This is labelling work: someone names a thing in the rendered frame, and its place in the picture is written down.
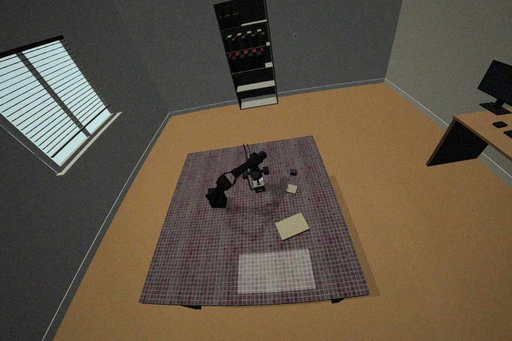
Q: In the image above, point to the beige flat rectangular box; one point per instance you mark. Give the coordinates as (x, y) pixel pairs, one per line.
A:
(292, 226)

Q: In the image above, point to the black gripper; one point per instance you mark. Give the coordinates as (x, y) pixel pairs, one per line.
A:
(246, 173)

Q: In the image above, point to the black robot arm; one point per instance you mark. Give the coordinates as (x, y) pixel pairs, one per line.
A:
(224, 184)

